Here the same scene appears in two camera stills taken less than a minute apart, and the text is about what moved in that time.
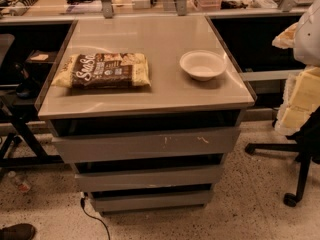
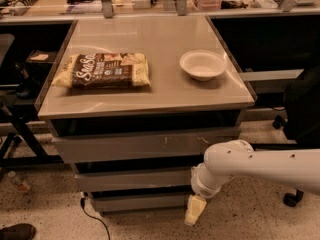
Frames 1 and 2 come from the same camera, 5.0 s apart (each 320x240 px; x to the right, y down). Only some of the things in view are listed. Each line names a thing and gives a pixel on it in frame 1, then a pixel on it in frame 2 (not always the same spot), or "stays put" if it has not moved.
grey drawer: (136, 180) stays put
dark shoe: (21, 231) stays put
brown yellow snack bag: (103, 70) stays put
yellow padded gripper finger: (301, 97) to (195, 206)
